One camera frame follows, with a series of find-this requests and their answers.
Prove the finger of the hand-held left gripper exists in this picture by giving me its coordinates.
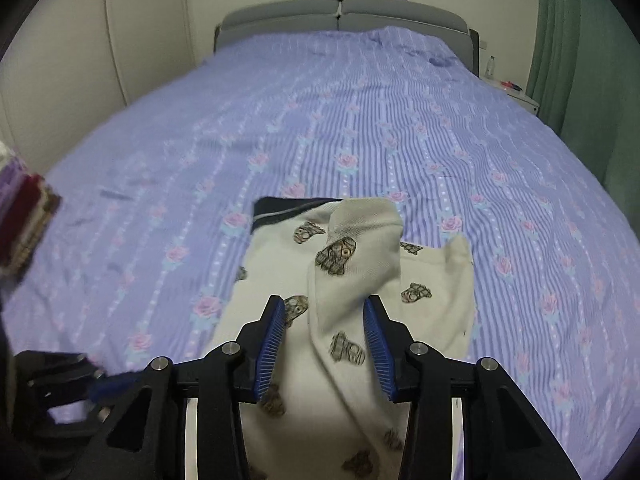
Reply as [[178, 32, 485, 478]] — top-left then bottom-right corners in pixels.
[[90, 370, 148, 405]]

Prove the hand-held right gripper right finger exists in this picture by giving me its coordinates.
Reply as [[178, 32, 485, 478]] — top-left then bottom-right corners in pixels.
[[362, 295, 581, 480]]

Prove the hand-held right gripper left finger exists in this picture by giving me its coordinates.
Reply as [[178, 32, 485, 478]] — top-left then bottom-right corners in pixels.
[[70, 295, 287, 480]]

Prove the white printed garment black trim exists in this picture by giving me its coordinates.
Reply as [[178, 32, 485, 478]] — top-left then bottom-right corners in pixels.
[[185, 196, 477, 480]]

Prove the purple floral bed sheet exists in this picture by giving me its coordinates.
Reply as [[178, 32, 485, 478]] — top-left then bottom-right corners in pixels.
[[0, 26, 640, 480]]

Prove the white nightstand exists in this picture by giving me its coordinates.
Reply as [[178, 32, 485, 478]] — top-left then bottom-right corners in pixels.
[[481, 77, 542, 119]]

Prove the grey bed headboard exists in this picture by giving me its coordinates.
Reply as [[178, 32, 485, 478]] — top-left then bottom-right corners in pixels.
[[214, 0, 481, 79]]

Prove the white wardrobe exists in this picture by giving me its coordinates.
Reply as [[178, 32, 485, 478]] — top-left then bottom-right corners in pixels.
[[0, 0, 203, 161]]

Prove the green curtain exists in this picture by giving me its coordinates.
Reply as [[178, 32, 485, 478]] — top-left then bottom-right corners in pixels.
[[524, 0, 640, 198]]

